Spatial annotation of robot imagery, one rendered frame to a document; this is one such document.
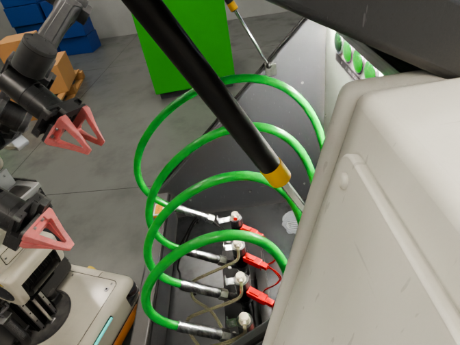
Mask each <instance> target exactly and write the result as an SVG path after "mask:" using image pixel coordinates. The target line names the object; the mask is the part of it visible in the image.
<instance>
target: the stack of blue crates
mask: <svg viewBox="0 0 460 345"><path fill-rule="evenodd" d="M0 2H1V3H2V5H3V7H4V8H5V9H3V11H4V12H5V15H6V16H7V18H8V20H9V22H10V24H11V26H12V27H14V28H15V30H16V32H17V34H21V33H25V32H29V31H35V30H37V31H38V30H39V29H40V28H41V26H42V24H43V23H44V22H45V20H46V19H47V17H48V16H49V15H50V13H51V11H52V10H53V6H52V5H51V4H50V3H48V2H47V1H45V0H0ZM100 46H101V42H100V40H99V37H98V35H97V31H96V30H95V29H94V27H93V24H92V21H91V19H90V17H88V19H87V21H86V24H84V25H82V24H81V23H79V22H77V21H75V23H74V24H73V25H72V26H71V27H70V28H69V29H68V31H67V32H66V33H65V35H64V37H63V39H62V41H61V42H60V44H59V46H58V48H57V52H61V51H66V54H67V55H77V54H83V53H93V52H94V51H96V50H97V49H98V48H99V47H100Z"/></svg>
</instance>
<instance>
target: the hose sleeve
mask: <svg viewBox="0 0 460 345"><path fill-rule="evenodd" d="M174 212H177V213H180V214H183V215H186V216H190V217H193V218H195V219H199V220H203V221H206V220H207V218H208V214H207V213H205V212H201V211H199V210H195V209H192V208H189V207H186V206H183V205H180V206H178V208H177V209H176V210H175V211H174Z"/></svg>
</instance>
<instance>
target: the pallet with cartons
mask: <svg viewBox="0 0 460 345"><path fill-rule="evenodd" d="M35 32H36V33H37V30H35V31H29V32H25V33H32V34H34V33H35ZM25 33H21V34H15V35H11V36H6V37H5V38H4V39H2V40H1V41H0V58H1V60H2V62H3V63H4V64H5V61H6V59H7V58H8V57H9V55H10V54H11V53H12V52H13V51H15V52H16V50H17V48H18V46H19V44H20V41H21V39H22V37H23V35H24V34H25ZM55 60H57V61H56V63H55V64H54V66H53V68H52V70H51V72H53V73H54V74H55V75H57V77H56V78H55V81H54V82H53V85H52V86H51V88H50V91H51V92H52V93H53V94H58V95H57V97H58V98H60V99H61V100H63V98H64V97H65V95H66V96H67V98H66V99H65V101H66V100H69V99H72V98H74V97H75V95H76V94H77V91H78V90H79V88H80V86H81V84H82V82H83V80H84V78H85V75H84V72H83V70H81V71H80V70H79V69H77V70H74V69H73V67H72V65H71V62H70V60H69V58H68V56H67V54H66V51H61V52H58V53H57V57H56V59H55ZM74 80H75V81H76V82H75V83H74V84H72V83H73V81H74Z"/></svg>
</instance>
